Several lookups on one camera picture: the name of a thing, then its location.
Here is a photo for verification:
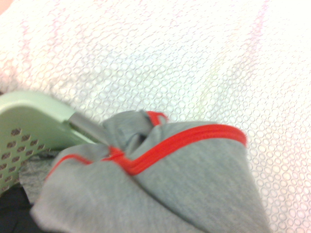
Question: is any grey garment with red trim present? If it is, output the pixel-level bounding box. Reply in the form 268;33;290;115
30;110;272;233

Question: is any green plastic laundry basket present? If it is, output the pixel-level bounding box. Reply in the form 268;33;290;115
0;90;110;195

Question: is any white dotted bed blanket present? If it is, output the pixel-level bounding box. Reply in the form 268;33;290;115
0;0;311;233

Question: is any grey heathered cloth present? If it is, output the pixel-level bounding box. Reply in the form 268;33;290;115
17;148;64;205

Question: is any black garment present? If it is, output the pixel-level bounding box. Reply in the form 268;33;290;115
0;186;47;233

